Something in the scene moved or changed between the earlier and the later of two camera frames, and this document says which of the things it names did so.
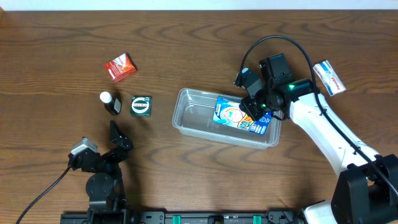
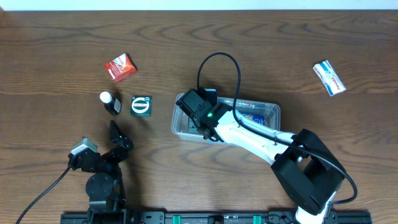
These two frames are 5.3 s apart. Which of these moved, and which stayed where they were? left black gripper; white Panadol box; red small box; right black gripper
Moved: right black gripper
Stayed: left black gripper; white Panadol box; red small box
